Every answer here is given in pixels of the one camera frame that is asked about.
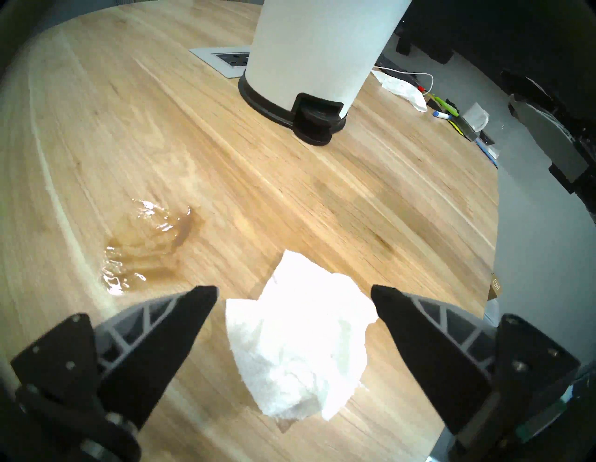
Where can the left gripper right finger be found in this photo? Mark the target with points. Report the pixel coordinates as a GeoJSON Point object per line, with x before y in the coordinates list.
{"type": "Point", "coordinates": [447, 354]}

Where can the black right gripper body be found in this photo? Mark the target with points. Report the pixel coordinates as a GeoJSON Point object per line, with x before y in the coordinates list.
{"type": "Point", "coordinates": [582, 153]}

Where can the blue capped marker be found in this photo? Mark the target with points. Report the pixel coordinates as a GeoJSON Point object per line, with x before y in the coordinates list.
{"type": "Point", "coordinates": [441, 114]}

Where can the blue pen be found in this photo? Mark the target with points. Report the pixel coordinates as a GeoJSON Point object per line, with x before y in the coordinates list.
{"type": "Point", "coordinates": [486, 152]}

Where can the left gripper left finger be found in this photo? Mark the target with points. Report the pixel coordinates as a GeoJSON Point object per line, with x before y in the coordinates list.
{"type": "Point", "coordinates": [139, 358]}

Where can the large crumpled white tissue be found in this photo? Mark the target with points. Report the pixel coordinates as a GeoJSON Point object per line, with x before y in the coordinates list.
{"type": "Point", "coordinates": [400, 88]}

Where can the white pedal trash can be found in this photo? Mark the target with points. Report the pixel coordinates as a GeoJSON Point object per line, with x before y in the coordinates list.
{"type": "Point", "coordinates": [316, 46]}

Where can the white wiping tissue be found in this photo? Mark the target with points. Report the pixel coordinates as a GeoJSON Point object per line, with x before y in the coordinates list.
{"type": "Point", "coordinates": [302, 340]}

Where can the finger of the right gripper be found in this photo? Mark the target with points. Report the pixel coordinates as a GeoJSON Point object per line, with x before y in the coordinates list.
{"type": "Point", "coordinates": [545, 135]}
{"type": "Point", "coordinates": [540, 91]}

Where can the brown cardboard box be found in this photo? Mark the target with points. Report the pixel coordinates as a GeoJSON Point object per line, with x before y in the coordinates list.
{"type": "Point", "coordinates": [495, 286]}

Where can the grey table outlet panel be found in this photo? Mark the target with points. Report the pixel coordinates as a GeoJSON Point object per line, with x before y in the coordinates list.
{"type": "Point", "coordinates": [223, 58]}

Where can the brown liquid spill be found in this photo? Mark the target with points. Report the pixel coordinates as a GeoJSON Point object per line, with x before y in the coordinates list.
{"type": "Point", "coordinates": [149, 242]}

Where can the white mug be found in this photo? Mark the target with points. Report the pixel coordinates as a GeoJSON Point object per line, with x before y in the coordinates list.
{"type": "Point", "coordinates": [476, 116]}

